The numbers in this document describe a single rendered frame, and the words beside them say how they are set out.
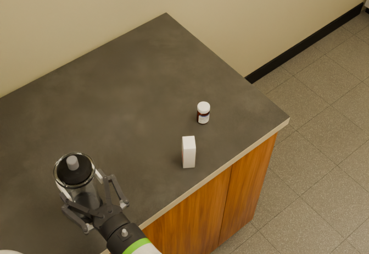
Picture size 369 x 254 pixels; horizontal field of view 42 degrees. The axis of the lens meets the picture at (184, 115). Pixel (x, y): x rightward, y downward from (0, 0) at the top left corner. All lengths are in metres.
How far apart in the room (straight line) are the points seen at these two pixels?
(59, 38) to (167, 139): 0.55
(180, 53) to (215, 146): 0.45
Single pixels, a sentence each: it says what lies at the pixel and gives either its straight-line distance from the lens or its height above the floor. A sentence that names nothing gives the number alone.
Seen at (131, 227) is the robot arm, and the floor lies 1.16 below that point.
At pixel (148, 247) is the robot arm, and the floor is 1.16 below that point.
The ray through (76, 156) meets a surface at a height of 1.18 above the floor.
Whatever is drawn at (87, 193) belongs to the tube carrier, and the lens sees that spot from 1.35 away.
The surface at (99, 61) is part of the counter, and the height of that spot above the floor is 0.94.
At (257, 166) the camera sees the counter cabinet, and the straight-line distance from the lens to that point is 1.92.
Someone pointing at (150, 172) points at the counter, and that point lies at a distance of 1.55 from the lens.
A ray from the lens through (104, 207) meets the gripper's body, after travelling 1.29.
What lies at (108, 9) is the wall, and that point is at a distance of 1.89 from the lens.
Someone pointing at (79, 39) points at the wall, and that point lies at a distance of 1.89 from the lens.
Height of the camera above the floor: 2.27
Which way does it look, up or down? 52 degrees down
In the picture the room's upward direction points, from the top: 2 degrees clockwise
